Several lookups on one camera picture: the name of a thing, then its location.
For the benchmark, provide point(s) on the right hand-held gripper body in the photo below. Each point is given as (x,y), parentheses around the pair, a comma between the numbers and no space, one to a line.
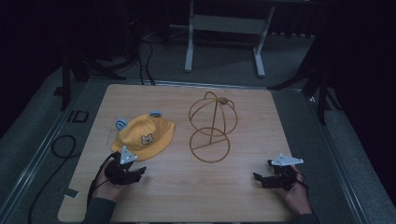
(281,177)

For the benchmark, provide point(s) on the yellow bucket hat blue ears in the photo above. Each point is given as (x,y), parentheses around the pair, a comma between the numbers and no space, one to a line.
(146,130)

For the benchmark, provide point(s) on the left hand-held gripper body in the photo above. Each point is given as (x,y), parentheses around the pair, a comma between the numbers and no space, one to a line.
(120,174)

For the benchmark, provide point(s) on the white metal table frame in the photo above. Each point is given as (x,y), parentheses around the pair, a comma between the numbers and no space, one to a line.
(227,25)

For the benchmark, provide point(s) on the person's left hand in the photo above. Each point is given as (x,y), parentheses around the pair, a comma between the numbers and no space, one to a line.
(107,189)

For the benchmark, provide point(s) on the person's right hand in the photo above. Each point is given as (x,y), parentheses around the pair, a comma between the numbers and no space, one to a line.
(295,196)

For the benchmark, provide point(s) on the grey tape piece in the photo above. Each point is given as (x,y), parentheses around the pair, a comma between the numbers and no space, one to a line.
(71,193)

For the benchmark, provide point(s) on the black tripod stand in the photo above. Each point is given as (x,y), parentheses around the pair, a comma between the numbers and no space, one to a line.
(314,81)
(74,71)

